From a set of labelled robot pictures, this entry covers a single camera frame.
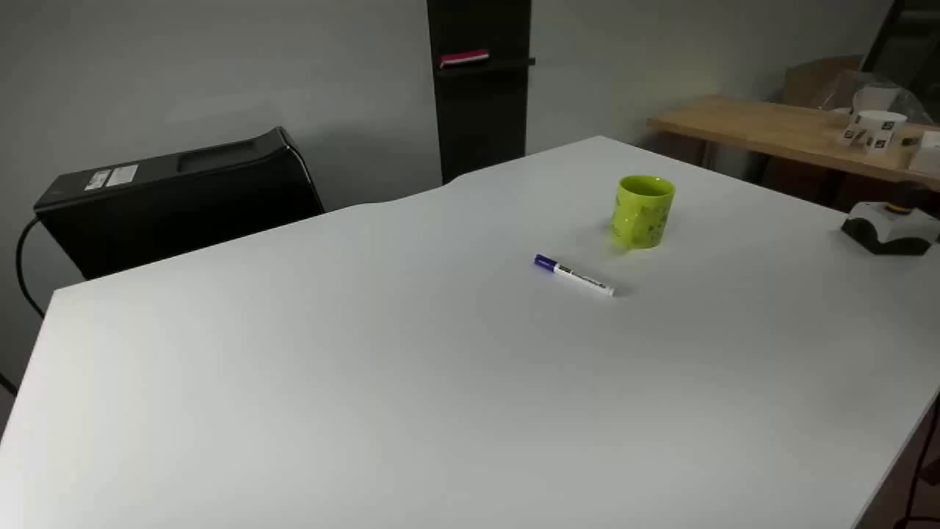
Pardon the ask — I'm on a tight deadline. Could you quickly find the white marker with blue cap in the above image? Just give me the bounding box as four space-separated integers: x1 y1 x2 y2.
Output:
532 252 619 299

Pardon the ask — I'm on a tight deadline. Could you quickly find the black tall shelf unit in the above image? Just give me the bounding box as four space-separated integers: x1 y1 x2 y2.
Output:
425 0 538 186

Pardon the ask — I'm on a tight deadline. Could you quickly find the green mug with print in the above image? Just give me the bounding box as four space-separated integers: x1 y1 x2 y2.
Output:
607 172 679 252

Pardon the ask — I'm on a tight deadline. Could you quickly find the pink book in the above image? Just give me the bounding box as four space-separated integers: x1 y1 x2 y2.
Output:
435 48 493 70

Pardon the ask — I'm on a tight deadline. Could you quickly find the black computer tower case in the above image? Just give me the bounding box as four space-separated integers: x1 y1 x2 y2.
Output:
31 123 327 283

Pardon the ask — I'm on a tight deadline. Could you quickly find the wooden side table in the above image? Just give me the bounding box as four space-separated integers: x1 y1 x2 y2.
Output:
650 93 940 190

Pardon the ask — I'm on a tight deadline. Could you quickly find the brown cardboard box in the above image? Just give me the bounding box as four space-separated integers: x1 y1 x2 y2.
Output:
779 52 867 109

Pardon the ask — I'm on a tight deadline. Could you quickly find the black white emergency stop button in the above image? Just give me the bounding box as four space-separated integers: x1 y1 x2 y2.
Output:
836 197 940 258

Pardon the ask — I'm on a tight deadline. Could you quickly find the black power cable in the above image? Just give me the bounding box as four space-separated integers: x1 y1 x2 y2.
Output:
11 215 49 322

